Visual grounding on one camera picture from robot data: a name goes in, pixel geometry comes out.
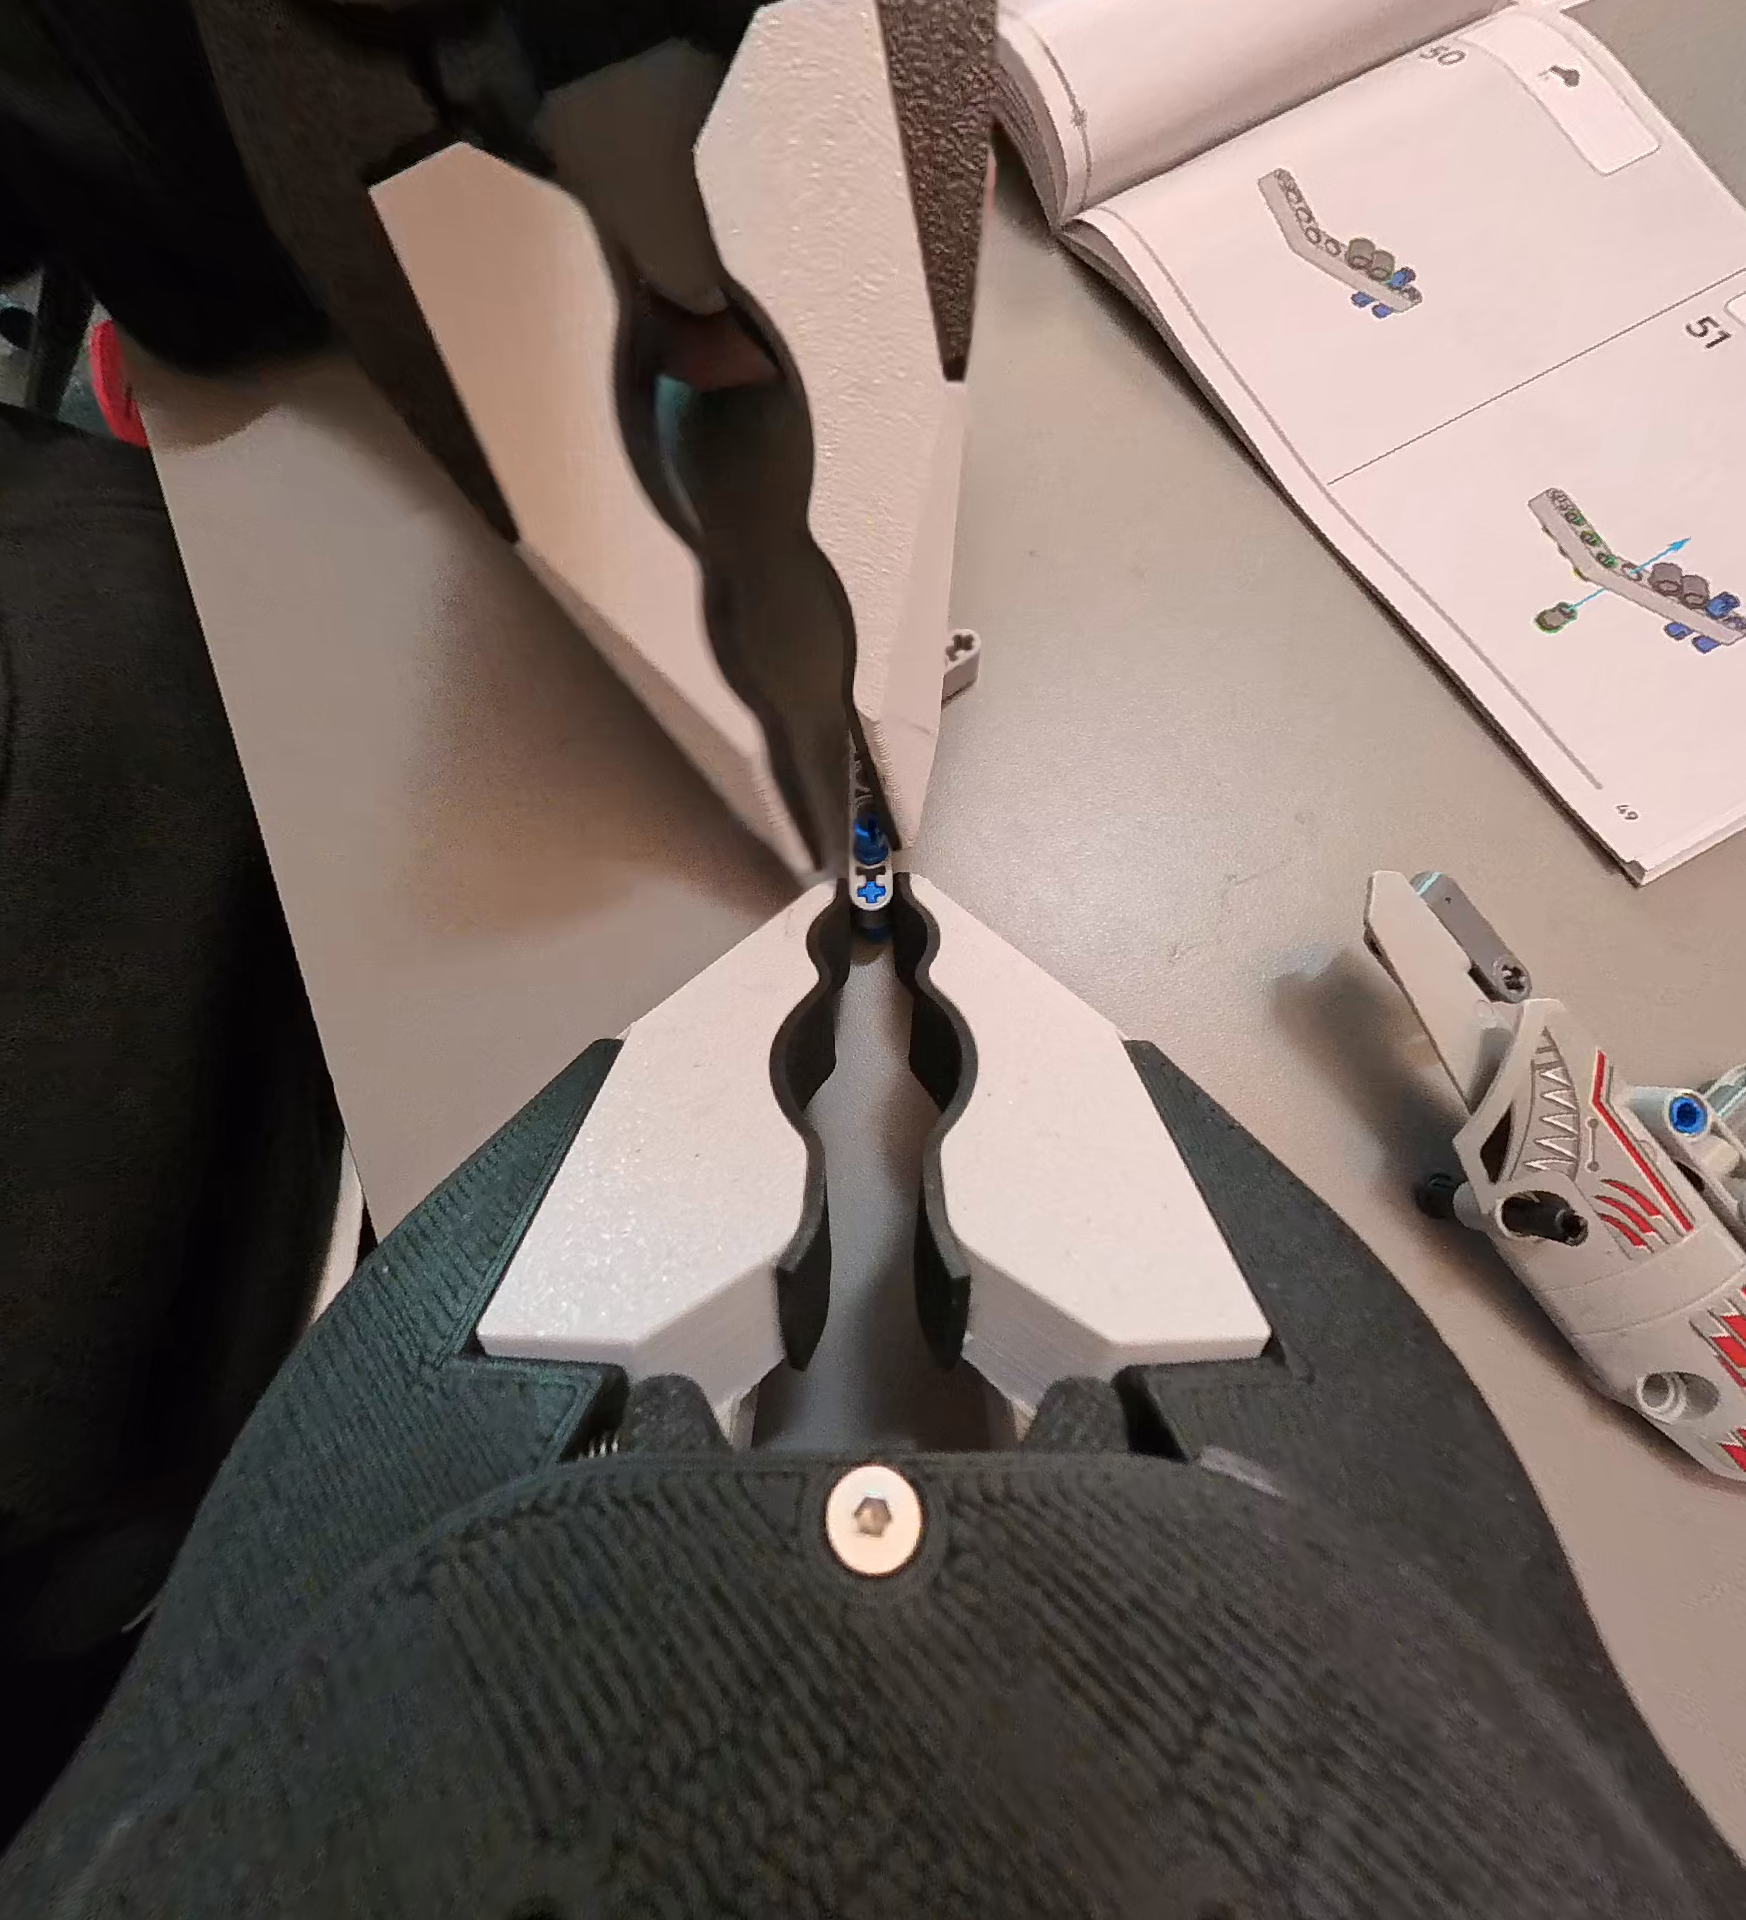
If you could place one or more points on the person's left forearm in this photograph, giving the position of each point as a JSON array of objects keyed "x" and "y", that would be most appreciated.
[{"x": 93, "y": 136}]

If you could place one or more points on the open instruction booklet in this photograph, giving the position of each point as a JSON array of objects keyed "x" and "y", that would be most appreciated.
[{"x": 1487, "y": 376}]

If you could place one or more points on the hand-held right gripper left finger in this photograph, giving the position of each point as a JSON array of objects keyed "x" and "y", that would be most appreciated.
[{"x": 633, "y": 1186}]

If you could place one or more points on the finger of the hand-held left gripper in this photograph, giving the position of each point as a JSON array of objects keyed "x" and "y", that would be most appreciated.
[
  {"x": 558, "y": 452},
  {"x": 858, "y": 299}
]

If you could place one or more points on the person's left hand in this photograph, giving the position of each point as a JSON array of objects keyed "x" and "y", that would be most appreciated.
[{"x": 707, "y": 340}]

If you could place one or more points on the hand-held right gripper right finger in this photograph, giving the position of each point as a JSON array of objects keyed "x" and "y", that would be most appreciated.
[{"x": 1112, "y": 1186}]

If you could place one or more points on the grey bent toy beam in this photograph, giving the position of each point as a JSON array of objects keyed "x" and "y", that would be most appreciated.
[{"x": 968, "y": 659}]

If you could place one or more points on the grey red toy vehicle body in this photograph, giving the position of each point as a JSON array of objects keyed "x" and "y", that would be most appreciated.
[{"x": 1638, "y": 1291}]

